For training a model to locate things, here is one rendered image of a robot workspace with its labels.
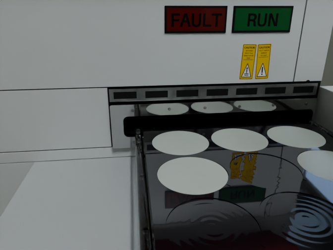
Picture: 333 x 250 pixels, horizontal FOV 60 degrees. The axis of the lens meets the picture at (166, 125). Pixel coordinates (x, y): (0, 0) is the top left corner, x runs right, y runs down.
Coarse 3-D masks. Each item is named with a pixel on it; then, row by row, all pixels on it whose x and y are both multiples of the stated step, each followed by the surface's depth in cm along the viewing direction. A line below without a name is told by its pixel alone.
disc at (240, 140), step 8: (232, 128) 57; (216, 136) 53; (224, 136) 53; (232, 136) 53; (240, 136) 53; (248, 136) 53; (256, 136) 53; (264, 136) 53; (224, 144) 50; (232, 144) 50; (240, 144) 50; (248, 144) 50; (256, 144) 50; (264, 144) 50
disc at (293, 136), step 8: (272, 128) 57; (280, 128) 57; (288, 128) 57; (296, 128) 57; (304, 128) 57; (272, 136) 53; (280, 136) 53; (288, 136) 53; (296, 136) 53; (304, 136) 53; (312, 136) 53; (320, 136) 53; (288, 144) 50; (296, 144) 50; (304, 144) 50; (312, 144) 50; (320, 144) 50
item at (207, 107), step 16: (304, 96) 63; (112, 112) 57; (128, 112) 58; (144, 112) 58; (160, 112) 59; (176, 112) 59; (192, 112) 60; (208, 112) 60; (224, 112) 60; (112, 128) 59; (112, 144) 60; (128, 144) 60
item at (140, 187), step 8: (136, 128) 56; (136, 136) 53; (136, 144) 50; (136, 152) 47; (136, 160) 45; (144, 160) 45; (136, 168) 43; (144, 168) 42; (136, 176) 41; (144, 176) 40; (144, 184) 38; (144, 192) 36; (144, 200) 35; (144, 208) 33; (144, 216) 32; (144, 224) 31; (144, 232) 30; (144, 240) 29; (152, 240) 29; (144, 248) 28; (152, 248) 28
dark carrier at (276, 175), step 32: (192, 128) 57; (224, 128) 57; (256, 128) 57; (160, 160) 45; (224, 160) 45; (256, 160) 45; (288, 160) 45; (160, 192) 37; (224, 192) 37; (256, 192) 37; (288, 192) 37; (320, 192) 37; (160, 224) 31; (192, 224) 32; (224, 224) 32; (256, 224) 32; (288, 224) 32; (320, 224) 32
